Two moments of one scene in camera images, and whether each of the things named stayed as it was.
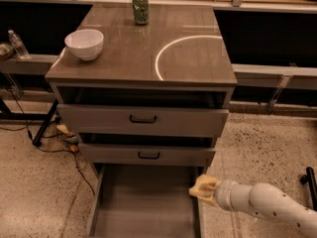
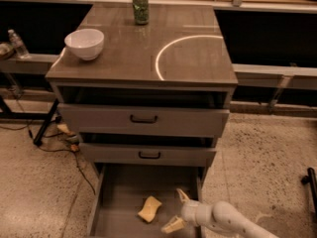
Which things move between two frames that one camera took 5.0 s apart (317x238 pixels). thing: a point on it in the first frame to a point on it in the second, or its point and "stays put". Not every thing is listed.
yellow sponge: x=204 y=188 to x=150 y=208
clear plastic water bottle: x=17 y=45 stays put
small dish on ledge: x=6 y=51 stays put
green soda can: x=141 y=6 stays put
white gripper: x=222 y=192 to x=190 y=211
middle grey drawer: x=184 y=155 stays put
